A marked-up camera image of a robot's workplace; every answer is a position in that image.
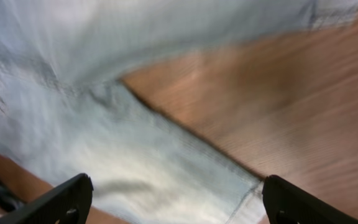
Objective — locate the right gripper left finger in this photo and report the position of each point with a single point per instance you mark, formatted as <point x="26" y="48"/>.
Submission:
<point x="68" y="203"/>

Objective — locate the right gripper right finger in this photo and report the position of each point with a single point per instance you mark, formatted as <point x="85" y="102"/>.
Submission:
<point x="286" y="203"/>

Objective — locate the light blue denim shorts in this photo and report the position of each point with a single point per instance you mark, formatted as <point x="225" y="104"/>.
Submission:
<point x="63" y="109"/>

